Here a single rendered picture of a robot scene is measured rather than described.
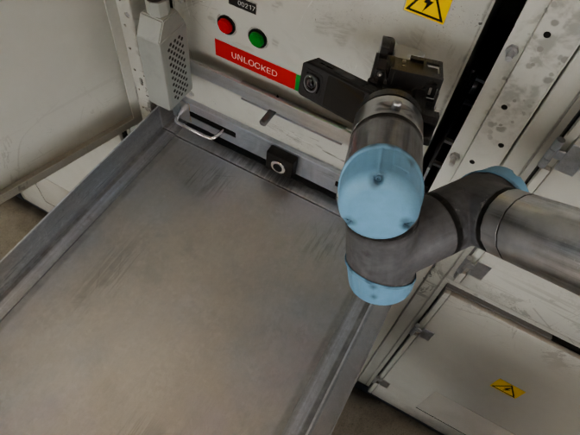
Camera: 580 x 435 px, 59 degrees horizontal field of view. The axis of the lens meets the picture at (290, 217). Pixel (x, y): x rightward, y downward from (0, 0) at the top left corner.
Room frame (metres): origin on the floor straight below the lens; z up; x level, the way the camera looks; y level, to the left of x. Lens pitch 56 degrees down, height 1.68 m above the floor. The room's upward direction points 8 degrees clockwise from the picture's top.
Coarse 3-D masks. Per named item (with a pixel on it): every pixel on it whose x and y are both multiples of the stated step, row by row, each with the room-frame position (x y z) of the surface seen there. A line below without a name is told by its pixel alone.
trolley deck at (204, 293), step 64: (128, 192) 0.55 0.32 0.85; (192, 192) 0.58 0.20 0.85; (256, 192) 0.60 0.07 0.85; (64, 256) 0.40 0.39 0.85; (128, 256) 0.42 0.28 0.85; (192, 256) 0.44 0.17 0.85; (256, 256) 0.45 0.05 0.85; (320, 256) 0.47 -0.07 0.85; (64, 320) 0.28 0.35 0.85; (128, 320) 0.30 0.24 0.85; (192, 320) 0.32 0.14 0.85; (256, 320) 0.33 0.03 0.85; (320, 320) 0.35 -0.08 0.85; (384, 320) 0.36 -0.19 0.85; (0, 384) 0.17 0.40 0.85; (64, 384) 0.18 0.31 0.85; (128, 384) 0.20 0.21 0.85; (192, 384) 0.21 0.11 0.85; (256, 384) 0.23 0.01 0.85
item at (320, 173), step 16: (176, 112) 0.75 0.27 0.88; (192, 112) 0.74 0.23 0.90; (208, 112) 0.72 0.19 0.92; (208, 128) 0.72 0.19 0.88; (224, 128) 0.71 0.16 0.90; (240, 128) 0.69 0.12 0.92; (240, 144) 0.69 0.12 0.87; (256, 144) 0.68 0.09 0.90; (272, 144) 0.67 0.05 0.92; (304, 160) 0.64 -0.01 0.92; (304, 176) 0.64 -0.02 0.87; (320, 176) 0.62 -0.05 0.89; (336, 176) 0.61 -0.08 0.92; (336, 192) 0.61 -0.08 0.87
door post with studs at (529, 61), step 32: (544, 0) 0.52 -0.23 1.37; (576, 0) 0.51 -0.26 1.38; (512, 32) 0.53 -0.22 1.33; (544, 32) 0.51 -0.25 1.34; (576, 32) 0.50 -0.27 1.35; (512, 64) 0.52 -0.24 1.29; (544, 64) 0.51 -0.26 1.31; (480, 96) 0.53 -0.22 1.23; (512, 96) 0.51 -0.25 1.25; (480, 128) 0.52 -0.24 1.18; (512, 128) 0.50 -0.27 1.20; (448, 160) 0.53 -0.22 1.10; (480, 160) 0.51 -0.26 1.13
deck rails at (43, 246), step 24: (144, 120) 0.68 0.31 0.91; (120, 144) 0.62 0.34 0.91; (144, 144) 0.67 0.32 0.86; (96, 168) 0.55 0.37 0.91; (120, 168) 0.60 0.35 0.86; (72, 192) 0.49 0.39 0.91; (96, 192) 0.53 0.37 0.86; (120, 192) 0.55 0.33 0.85; (48, 216) 0.44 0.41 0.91; (72, 216) 0.48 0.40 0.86; (96, 216) 0.49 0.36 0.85; (24, 240) 0.39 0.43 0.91; (48, 240) 0.42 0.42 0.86; (72, 240) 0.43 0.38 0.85; (0, 264) 0.34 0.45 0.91; (24, 264) 0.37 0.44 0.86; (48, 264) 0.38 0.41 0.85; (0, 288) 0.32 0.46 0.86; (24, 288) 0.33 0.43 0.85; (0, 312) 0.28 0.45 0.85; (360, 312) 0.37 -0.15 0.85; (336, 336) 0.32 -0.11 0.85; (336, 360) 0.28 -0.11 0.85; (312, 384) 0.24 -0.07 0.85; (312, 408) 0.20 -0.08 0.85; (288, 432) 0.16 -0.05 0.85
